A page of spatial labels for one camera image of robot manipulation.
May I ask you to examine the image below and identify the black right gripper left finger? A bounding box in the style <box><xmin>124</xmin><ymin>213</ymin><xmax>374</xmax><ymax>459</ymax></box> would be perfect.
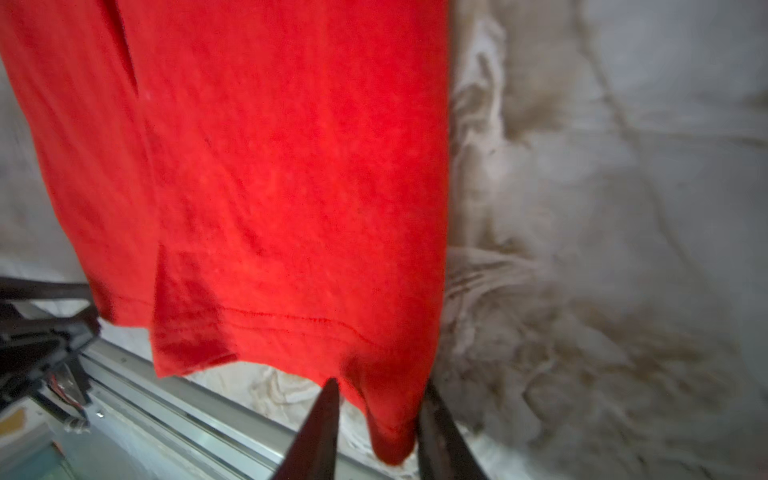
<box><xmin>271</xmin><ymin>378</ymin><xmax>340</xmax><ymax>480</ymax></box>

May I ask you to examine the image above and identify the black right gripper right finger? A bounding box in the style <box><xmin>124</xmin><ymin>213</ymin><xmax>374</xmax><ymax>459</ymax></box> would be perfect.
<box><xmin>417</xmin><ymin>383</ymin><xmax>488</xmax><ymax>480</ymax></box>

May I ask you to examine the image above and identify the red t shirt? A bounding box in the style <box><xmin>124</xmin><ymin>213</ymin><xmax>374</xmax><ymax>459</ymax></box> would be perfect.
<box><xmin>1</xmin><ymin>1</ymin><xmax>450</xmax><ymax>465</ymax></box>

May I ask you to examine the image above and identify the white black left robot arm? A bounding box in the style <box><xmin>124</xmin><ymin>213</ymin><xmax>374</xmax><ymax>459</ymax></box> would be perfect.
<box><xmin>1</xmin><ymin>277</ymin><xmax>100</xmax><ymax>411</ymax></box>

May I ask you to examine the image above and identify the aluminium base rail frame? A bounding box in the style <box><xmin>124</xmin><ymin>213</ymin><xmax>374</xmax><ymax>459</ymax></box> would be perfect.
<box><xmin>0</xmin><ymin>335</ymin><xmax>391</xmax><ymax>480</ymax></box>

